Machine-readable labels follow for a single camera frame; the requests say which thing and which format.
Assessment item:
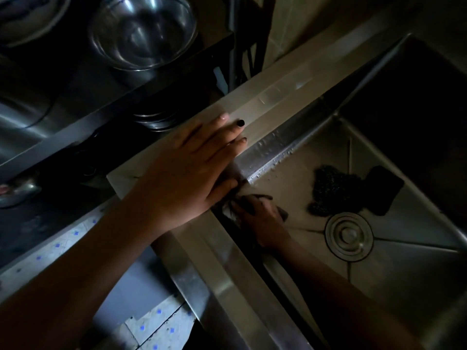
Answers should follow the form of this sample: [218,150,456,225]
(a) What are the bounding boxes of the metal sink stopper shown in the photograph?
[323,211,375,263]

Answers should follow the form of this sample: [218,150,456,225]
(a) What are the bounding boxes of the person's right hand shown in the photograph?
[230,194,292,252]

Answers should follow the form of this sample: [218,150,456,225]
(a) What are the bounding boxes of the metal pot lid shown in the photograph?
[0,173,43,209]

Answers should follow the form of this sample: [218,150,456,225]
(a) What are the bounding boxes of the person's right forearm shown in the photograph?
[271,238,428,350]

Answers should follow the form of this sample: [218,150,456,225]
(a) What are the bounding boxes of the stainless steel double sink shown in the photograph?
[106,7,467,350]

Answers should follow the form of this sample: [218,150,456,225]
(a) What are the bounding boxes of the black rectangular sponge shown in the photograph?
[359,165,406,217]

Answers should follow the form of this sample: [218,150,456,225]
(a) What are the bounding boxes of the black steel wool scourer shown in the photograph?
[307,164,367,218]

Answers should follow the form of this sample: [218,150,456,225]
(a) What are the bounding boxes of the person's left forearm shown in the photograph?
[0,200,161,350]

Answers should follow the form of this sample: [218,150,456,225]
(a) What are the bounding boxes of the person's left hand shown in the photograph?
[122,112,249,239]

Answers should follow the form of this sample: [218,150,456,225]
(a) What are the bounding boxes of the small shiny metal bowl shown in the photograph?
[89,0,199,72]

